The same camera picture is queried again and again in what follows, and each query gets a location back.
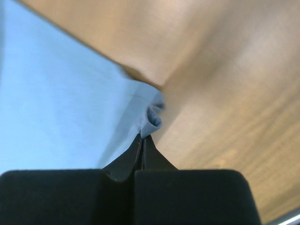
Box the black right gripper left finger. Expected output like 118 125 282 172
0 135 142 225

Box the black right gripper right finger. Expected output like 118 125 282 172
135 136 261 225

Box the light blue t shirt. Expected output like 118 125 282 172
0 0 164 173

